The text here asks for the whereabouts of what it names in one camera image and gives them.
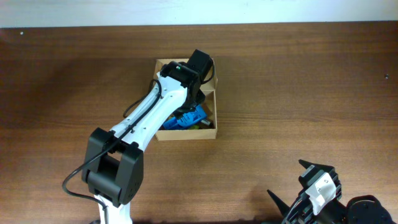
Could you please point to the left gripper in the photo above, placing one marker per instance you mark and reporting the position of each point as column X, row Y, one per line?
column 200, row 98

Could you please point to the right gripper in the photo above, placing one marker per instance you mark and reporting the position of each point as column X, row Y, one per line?
column 305, row 213

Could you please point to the blue plastic case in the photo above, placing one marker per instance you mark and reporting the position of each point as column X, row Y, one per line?
column 186, row 120

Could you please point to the brown cardboard box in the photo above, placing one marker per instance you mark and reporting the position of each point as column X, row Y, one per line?
column 205, row 130

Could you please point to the black whiteboard marker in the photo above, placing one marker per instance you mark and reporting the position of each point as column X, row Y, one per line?
column 207, row 124

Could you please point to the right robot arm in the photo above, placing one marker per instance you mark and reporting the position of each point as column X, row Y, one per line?
column 359, row 210

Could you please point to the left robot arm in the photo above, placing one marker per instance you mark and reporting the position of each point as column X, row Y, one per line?
column 115, row 158

